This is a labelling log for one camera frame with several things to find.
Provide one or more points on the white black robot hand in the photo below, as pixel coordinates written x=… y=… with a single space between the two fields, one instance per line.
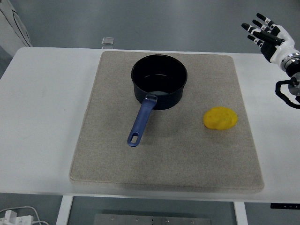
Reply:
x=280 y=43

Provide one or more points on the beige fabric mat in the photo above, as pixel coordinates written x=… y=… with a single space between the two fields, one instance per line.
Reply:
x=175 y=159

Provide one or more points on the black table control panel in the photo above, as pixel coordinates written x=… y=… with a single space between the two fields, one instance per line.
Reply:
x=284 y=205

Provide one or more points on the small metal floor socket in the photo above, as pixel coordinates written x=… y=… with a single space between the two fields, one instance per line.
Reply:
x=108 y=41

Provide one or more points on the white table leg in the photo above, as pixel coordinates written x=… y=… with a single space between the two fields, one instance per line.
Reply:
x=240 y=214
x=63 y=211

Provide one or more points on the person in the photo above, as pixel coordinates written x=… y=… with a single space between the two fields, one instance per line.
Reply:
x=10 y=28

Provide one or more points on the white power strip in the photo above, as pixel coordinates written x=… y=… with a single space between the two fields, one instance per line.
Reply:
x=16 y=219

